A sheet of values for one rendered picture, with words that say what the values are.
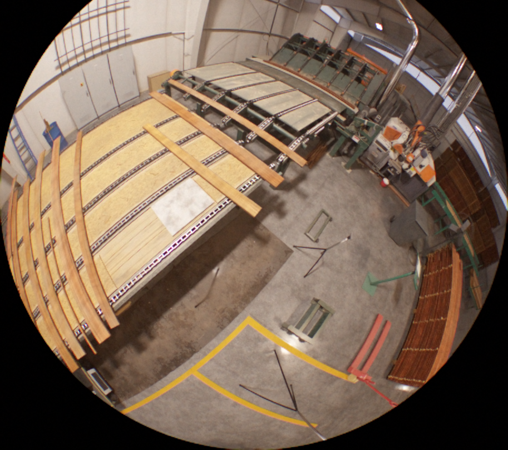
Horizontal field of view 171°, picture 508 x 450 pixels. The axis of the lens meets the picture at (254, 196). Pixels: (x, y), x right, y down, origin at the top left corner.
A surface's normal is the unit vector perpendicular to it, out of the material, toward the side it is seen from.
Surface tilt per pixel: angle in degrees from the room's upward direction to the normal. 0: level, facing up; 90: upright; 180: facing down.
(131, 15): 90
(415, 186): 90
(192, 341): 0
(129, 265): 0
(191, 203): 0
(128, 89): 90
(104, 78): 90
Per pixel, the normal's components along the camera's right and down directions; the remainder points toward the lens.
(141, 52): 0.74, 0.62
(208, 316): 0.18, -0.52
